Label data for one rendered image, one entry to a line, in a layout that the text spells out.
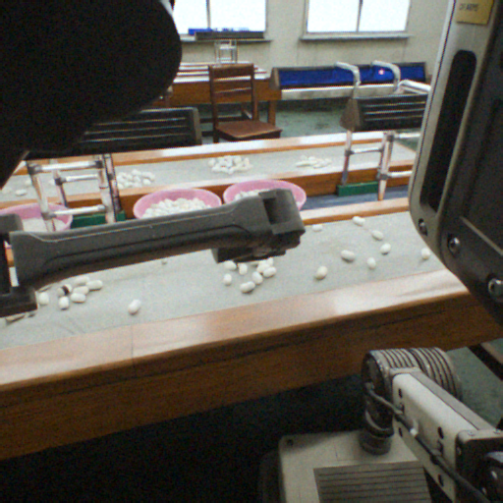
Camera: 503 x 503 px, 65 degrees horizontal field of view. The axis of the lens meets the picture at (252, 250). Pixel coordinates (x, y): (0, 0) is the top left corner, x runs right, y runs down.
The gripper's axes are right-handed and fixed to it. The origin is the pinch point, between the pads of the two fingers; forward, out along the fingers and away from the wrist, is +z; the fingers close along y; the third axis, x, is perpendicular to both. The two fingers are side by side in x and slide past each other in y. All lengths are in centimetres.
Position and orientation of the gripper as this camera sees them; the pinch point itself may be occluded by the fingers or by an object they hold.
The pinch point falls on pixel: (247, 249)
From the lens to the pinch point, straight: 82.3
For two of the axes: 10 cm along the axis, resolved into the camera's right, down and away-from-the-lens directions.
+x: 1.7, 9.8, -1.1
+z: -2.3, 1.5, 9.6
